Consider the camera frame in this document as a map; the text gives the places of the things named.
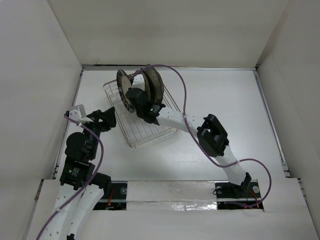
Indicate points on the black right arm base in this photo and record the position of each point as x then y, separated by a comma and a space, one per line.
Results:
233, 197

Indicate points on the black square floral plate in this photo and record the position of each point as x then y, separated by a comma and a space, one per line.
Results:
149, 87

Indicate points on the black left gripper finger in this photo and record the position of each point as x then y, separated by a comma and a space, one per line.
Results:
111, 121
99, 115

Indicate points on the cream round bird plate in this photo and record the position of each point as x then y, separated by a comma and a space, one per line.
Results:
131, 78

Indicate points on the aluminium front rail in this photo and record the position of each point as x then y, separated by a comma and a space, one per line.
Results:
171, 195

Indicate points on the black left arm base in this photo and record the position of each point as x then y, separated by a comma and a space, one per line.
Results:
115, 199

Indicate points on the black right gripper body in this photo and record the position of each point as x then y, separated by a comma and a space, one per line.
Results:
139, 114

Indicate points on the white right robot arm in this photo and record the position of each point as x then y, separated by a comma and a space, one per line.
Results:
208, 133

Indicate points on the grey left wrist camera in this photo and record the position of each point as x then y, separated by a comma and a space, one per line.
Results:
77, 113

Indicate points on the metal wire dish rack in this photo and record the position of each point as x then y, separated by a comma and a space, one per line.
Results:
137, 129

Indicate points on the cream plate glossy dark rim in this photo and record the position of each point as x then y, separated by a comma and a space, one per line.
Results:
123, 85

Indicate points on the aluminium table edge rail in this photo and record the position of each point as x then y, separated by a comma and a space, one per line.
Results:
285, 168

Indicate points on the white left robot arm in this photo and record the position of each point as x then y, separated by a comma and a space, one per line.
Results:
81, 186

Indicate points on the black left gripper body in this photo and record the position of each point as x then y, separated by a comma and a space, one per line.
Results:
97, 127

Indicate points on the cream plate brown rim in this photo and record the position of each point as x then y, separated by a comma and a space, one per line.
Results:
157, 81

